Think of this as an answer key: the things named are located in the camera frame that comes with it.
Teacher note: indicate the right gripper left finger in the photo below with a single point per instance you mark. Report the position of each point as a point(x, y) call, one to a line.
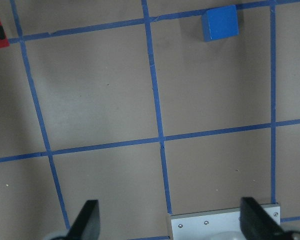
point(87, 224)

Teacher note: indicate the brown paper mat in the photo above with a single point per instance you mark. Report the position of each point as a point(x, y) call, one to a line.
point(124, 102)

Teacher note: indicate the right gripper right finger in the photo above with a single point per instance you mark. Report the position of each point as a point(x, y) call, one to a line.
point(256, 224)

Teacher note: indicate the blue wooden block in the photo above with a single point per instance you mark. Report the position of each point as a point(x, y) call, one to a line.
point(220, 23)

